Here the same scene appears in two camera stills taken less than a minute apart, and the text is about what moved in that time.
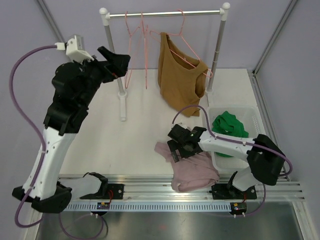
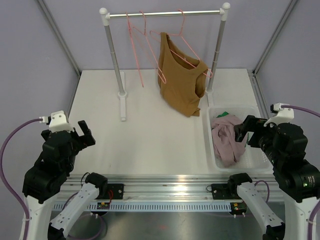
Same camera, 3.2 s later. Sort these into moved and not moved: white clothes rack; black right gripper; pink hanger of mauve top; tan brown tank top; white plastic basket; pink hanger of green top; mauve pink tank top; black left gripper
Moved: black right gripper; mauve pink tank top; pink hanger of mauve top; black left gripper; pink hanger of green top
Not moved: tan brown tank top; white plastic basket; white clothes rack
